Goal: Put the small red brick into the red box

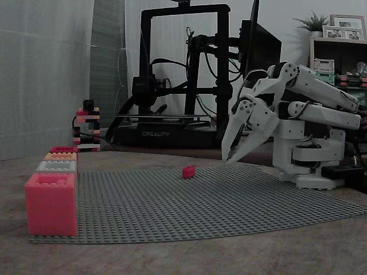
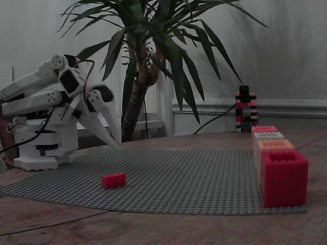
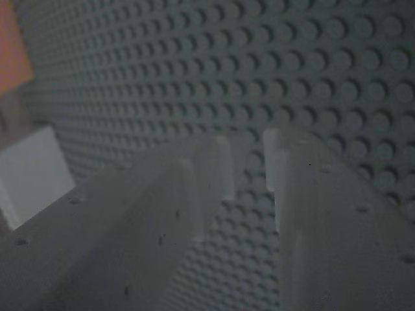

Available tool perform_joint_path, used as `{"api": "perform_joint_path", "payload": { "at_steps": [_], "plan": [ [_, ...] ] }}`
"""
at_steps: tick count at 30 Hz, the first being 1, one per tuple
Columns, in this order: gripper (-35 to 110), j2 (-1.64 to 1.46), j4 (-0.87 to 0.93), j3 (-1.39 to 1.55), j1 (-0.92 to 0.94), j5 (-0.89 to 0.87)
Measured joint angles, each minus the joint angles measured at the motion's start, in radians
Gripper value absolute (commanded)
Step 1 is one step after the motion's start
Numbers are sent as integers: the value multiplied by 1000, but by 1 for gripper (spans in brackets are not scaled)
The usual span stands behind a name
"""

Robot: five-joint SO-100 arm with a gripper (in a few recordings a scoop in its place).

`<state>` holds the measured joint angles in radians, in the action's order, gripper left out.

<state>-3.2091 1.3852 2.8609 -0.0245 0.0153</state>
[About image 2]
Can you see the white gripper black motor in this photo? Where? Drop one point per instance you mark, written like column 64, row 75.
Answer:
column 91, row 106

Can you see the red Lego brick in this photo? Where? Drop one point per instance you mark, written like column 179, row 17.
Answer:
column 113, row 180

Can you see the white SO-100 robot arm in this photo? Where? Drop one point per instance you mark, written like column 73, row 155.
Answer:
column 25, row 84

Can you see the grey Lego baseplate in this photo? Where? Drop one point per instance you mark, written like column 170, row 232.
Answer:
column 178, row 178

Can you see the large pink brick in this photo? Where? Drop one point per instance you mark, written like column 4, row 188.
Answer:
column 264, row 128

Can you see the grey white brick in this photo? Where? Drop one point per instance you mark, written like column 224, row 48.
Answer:
column 268, row 135

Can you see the orange brick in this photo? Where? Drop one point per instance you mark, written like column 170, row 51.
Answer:
column 276, row 144

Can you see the green yucca plant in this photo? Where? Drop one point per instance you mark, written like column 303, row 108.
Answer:
column 135, row 102

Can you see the striped Lego camera tower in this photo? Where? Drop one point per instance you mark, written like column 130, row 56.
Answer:
column 240, row 112

